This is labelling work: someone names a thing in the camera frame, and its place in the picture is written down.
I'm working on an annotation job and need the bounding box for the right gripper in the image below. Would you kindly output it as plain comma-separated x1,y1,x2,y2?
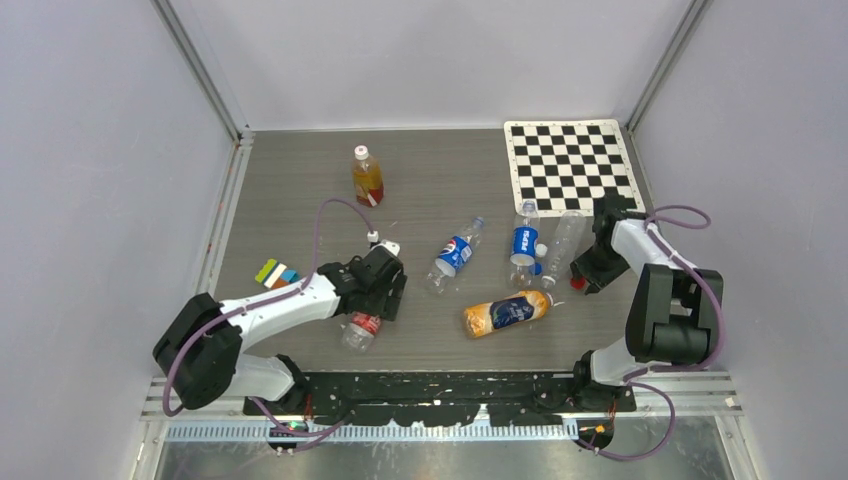
571,242,632,295

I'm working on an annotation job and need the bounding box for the clear plastic bottle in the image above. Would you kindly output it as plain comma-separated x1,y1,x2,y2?
540,211,587,291

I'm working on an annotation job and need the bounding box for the red label water bottle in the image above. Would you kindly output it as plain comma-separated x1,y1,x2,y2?
341,312,382,352

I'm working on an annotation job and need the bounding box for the crushed Pepsi bottle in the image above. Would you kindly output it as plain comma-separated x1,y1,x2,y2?
425,217,485,295

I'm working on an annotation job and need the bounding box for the yellow red label bottle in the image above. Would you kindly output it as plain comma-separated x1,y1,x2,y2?
352,153,384,208

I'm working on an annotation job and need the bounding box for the white QR bottle cap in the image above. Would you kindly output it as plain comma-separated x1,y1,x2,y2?
354,145,370,161

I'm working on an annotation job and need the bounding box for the red bottle cap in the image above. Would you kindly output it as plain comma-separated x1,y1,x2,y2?
570,277,586,290

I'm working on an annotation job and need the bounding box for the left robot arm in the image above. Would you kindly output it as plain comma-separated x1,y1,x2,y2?
152,240,407,416

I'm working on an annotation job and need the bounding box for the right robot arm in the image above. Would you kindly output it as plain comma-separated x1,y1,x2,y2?
568,194,724,411

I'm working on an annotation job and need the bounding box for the upright Pepsi bottle blue label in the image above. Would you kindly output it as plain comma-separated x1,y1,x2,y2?
509,200,540,289

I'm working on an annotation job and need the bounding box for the orange blue label bottle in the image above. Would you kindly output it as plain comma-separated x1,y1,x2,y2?
462,290,554,339

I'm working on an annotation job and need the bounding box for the colourful toy brick stack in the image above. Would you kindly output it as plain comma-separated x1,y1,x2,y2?
255,259,300,290

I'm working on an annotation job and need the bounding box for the checkerboard calibration mat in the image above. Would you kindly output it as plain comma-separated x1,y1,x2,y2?
503,119,645,218

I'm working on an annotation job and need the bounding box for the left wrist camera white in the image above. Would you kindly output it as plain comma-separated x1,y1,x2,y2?
366,230,400,257

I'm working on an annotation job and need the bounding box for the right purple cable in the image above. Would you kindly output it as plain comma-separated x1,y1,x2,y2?
576,204,728,463

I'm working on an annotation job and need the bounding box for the purple cable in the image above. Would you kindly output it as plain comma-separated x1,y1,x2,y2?
162,197,380,453
576,204,728,463

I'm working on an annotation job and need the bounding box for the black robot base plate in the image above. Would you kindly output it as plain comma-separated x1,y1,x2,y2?
243,371,636,427

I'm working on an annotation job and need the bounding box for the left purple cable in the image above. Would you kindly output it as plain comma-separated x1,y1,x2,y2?
162,197,380,453

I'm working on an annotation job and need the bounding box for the aluminium slotted rail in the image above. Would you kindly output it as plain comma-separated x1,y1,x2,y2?
164,419,579,443

